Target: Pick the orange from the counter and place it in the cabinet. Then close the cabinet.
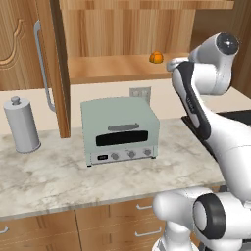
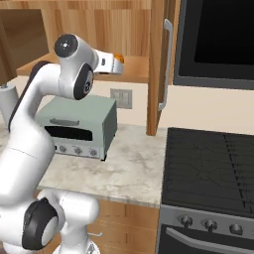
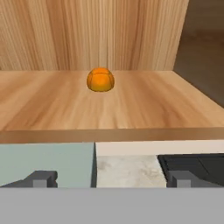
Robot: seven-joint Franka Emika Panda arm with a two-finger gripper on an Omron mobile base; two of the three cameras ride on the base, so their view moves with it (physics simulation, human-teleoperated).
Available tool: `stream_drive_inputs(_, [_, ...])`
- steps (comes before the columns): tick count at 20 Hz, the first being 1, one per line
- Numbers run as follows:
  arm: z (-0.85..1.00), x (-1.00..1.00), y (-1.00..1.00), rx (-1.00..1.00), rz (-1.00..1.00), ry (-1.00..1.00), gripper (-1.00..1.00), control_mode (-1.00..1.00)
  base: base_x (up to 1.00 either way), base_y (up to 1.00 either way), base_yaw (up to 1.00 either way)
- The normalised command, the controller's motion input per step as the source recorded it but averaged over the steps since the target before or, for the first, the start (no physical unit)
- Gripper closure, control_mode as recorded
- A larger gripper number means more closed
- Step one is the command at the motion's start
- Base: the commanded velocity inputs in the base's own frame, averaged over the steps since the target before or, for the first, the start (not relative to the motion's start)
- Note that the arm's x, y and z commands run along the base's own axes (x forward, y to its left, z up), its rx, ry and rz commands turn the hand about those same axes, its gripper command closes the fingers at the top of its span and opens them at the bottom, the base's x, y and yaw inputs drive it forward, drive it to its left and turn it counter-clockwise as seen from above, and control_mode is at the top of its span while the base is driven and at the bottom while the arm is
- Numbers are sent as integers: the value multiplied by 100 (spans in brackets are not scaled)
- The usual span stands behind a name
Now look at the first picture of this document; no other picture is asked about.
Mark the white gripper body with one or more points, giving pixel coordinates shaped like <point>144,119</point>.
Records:
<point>175,64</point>

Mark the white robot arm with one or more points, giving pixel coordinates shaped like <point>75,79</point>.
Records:
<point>235,153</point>

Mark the carved wooden cabinet door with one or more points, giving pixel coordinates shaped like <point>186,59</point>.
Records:
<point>16,42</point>

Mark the orange fruit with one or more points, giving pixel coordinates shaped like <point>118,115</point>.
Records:
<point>156,57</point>

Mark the pale green toaster oven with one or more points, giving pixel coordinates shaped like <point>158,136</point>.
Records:
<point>117,114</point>

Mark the wooden drawer front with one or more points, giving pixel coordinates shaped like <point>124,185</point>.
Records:
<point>111,212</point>
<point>111,237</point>

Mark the grey paper towel roll holder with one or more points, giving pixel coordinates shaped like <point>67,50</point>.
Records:
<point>22,127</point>

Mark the wooden base cupboard front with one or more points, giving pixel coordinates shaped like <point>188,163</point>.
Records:
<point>39,232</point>

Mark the grey wall outlet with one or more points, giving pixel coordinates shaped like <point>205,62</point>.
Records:
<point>140,91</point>

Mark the open wooden wall cabinet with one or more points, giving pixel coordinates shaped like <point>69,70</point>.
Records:
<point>124,32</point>

